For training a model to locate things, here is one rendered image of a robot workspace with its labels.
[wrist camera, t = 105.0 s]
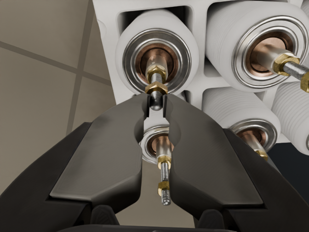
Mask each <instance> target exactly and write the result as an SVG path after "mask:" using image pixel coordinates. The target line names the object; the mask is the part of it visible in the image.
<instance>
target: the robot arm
mask: <svg viewBox="0 0 309 232"><path fill-rule="evenodd" d="M149 108H150V94H146V93H141V94H138V95H136V96H134V97H132V98H130V99H128V100H126V101H124V102H122V103H119V104H117V105H115V106H113V107H112V108H110V109H108V110H107V111H105V112H104V113H102V114H101V115H100V116H98V117H97V118H96V119H95V120H93V121H92V122H84V123H82V124H81V125H80V126H78V127H77V128H76V129H75V130H74V131H72V132H71V133H70V134H68V135H67V136H66V137H65V138H63V139H62V140H61V141H59V142H58V143H57V144H55V145H54V146H53V147H52V148H51V149H49V150H48V151H47V152H45V153H44V154H43V155H42V156H40V157H39V158H38V159H36V160H35V161H34V162H33V163H32V164H30V165H29V166H28V167H27V168H26V169H25V170H24V171H23V172H21V174H19V176H18V177H17V178H16V179H15V180H14V181H13V182H12V183H11V184H10V185H9V186H8V187H7V188H6V189H5V190H4V192H3V193H2V194H1V195H0V232H309V205H308V204H307V202H306V201H305V200H304V199H303V197H302V196H301V195H300V194H299V193H298V192H297V190H296V189H295V188H294V187H293V186H292V185H291V184H290V183H289V182H288V181H287V180H286V179H285V178H284V177H283V176H282V175H281V174H280V173H279V172H278V171H277V170H276V169H275V168H274V167H273V166H271V165H270V164H269V163H268V162H267V161H266V160H265V159H263V158H262V157H261V156H260V155H259V154H258V153H257V152H255V151H254V150H253V149H252V148H251V147H250V146H249V145H248V144H247V143H246V142H245V141H243V140H242V139H241V138H240V137H239V136H238V135H237V134H235V133H234V132H233V131H232V130H231V129H230V128H222V127H221V126H220V125H219V124H218V123H217V122H216V121H215V120H213V119H212V118H211V117H210V116H208V115H207V114H206V113H205V112H203V111H201V110H200V109H198V108H196V107H195V106H193V105H191V104H190V103H188V102H186V101H184V100H183V99H181V98H179V97H178V96H176V95H174V94H168V95H166V94H165V95H163V118H166V120H167V121H168V122H169V124H170V125H169V134H168V139H169V141H170V142H171V143H172V144H173V146H174V148H173V151H172V160H171V166H170V173H169V187H170V197H171V200H172V201H173V202H174V203H175V204H176V205H177V206H179V207H180V208H182V209H183V210H185V211H186V212H188V213H189V214H191V215H192V216H193V219H194V224H195V228H182V227H158V226H124V225H120V224H119V222H118V220H117V218H116V216H115V214H117V213H118V212H120V211H122V210H124V209H125V208H127V207H129V206H131V205H132V204H134V203H135V202H137V201H138V199H139V198H140V195H141V184H142V159H143V150H142V148H141V146H140V145H139V143H140V141H141V140H142V139H143V134H144V120H146V118H147V117H149Z"/></svg>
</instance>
